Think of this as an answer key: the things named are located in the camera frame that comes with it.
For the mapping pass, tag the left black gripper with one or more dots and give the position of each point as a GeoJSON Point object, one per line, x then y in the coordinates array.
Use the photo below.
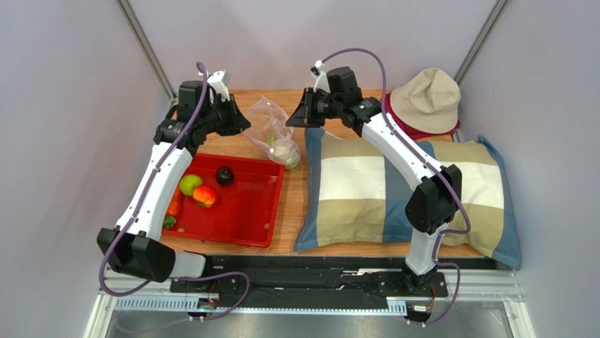
{"type": "Point", "coordinates": [237, 122]}

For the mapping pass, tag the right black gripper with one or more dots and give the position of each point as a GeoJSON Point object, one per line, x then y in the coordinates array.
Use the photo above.
{"type": "Point", "coordinates": [305, 109]}

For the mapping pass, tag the clear zip top bag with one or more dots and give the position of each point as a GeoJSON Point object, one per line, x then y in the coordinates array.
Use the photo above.
{"type": "Point", "coordinates": [267, 118]}

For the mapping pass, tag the white green cauliflower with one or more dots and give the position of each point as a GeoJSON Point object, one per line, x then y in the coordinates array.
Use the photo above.
{"type": "Point", "coordinates": [283, 151]}

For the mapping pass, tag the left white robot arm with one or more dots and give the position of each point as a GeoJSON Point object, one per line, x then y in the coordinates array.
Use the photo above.
{"type": "Point", "coordinates": [132, 247]}

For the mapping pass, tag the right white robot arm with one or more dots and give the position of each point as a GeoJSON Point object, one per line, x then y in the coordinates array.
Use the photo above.
{"type": "Point", "coordinates": [436, 189]}

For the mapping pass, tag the dark purple mangosteen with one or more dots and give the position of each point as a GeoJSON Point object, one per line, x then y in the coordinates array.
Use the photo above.
{"type": "Point", "coordinates": [224, 176]}

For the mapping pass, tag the red yellow apple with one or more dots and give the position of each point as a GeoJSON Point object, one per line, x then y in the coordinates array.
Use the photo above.
{"type": "Point", "coordinates": [205, 195]}

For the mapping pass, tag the green apple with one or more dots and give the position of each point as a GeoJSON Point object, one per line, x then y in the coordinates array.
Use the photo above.
{"type": "Point", "coordinates": [189, 183]}

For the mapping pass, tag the red plastic tray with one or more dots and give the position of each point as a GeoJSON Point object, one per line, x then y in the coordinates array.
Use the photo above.
{"type": "Point", "coordinates": [244, 212]}

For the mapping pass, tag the plaid blue beige pillow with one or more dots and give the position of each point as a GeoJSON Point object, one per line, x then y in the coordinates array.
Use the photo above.
{"type": "Point", "coordinates": [356, 195]}

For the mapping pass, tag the orange carrot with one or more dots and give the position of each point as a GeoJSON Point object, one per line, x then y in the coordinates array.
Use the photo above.
{"type": "Point", "coordinates": [174, 206]}

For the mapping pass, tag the red folded cloth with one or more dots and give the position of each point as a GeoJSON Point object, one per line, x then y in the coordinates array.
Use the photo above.
{"type": "Point", "coordinates": [411, 132]}

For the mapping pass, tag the beige bucket hat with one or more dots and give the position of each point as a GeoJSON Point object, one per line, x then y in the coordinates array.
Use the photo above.
{"type": "Point", "coordinates": [428, 102]}

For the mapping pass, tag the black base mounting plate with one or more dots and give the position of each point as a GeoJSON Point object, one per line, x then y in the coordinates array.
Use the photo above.
{"type": "Point", "coordinates": [312, 282]}

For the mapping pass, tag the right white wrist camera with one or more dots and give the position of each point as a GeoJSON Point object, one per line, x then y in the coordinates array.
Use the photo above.
{"type": "Point", "coordinates": [320, 76]}

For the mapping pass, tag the aluminium frame rail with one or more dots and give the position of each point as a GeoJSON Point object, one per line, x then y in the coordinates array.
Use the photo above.
{"type": "Point", "coordinates": [463, 285]}

